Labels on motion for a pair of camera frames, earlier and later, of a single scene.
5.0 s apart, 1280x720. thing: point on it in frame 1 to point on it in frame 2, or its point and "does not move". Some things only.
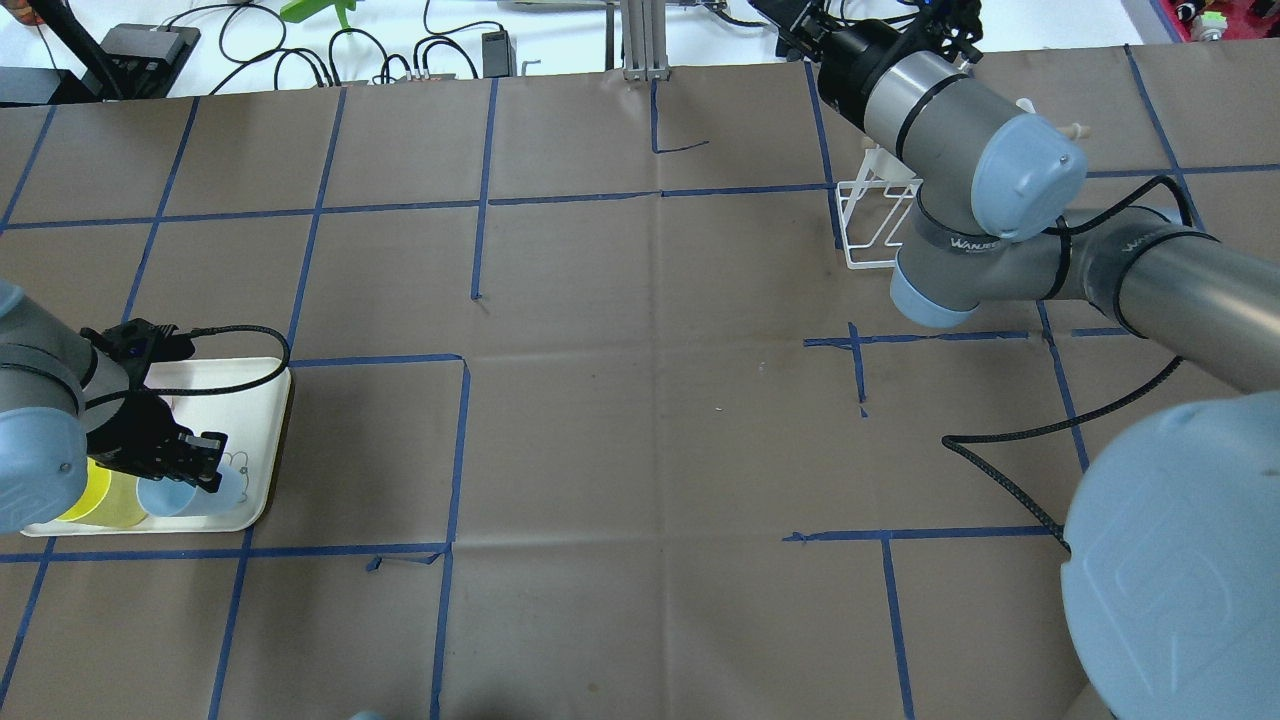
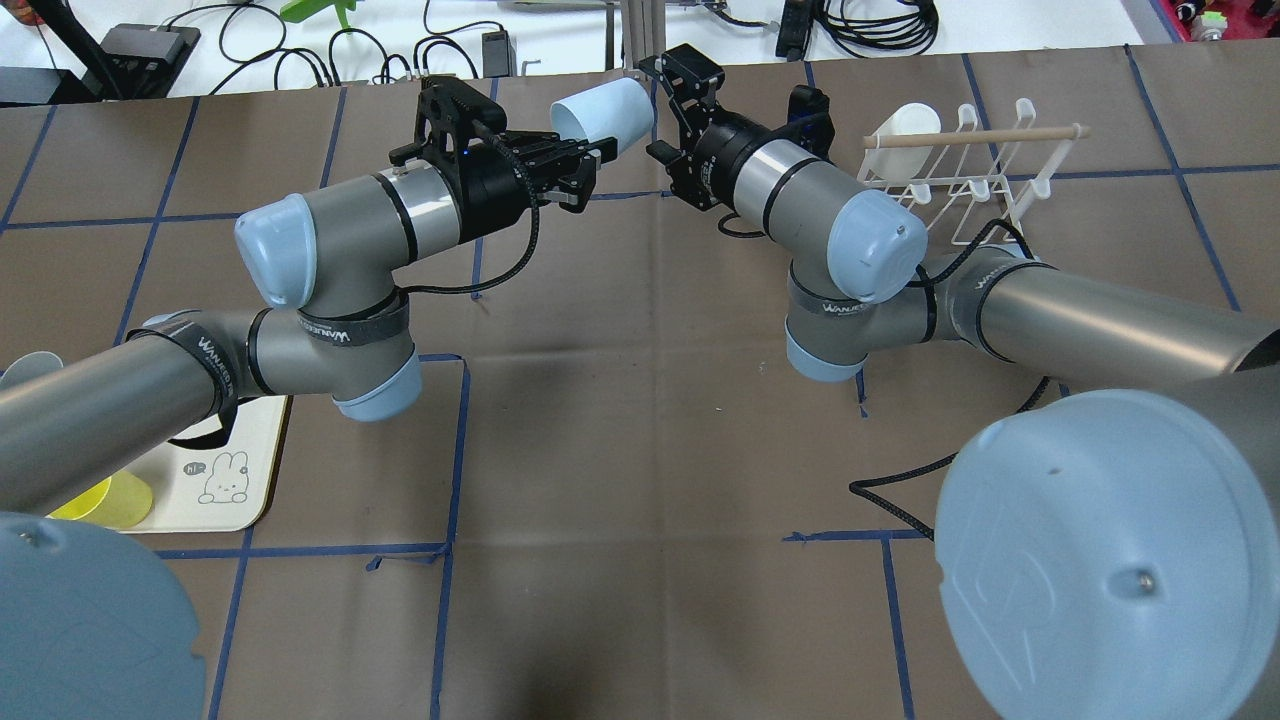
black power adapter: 499,58 does not move
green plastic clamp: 296,10 does not move
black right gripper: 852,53 to 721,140
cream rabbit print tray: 242,397 does not move
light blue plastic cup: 169,497 to 622,110
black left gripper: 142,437 to 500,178
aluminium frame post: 643,40 does not move
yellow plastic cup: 109,498 does not move
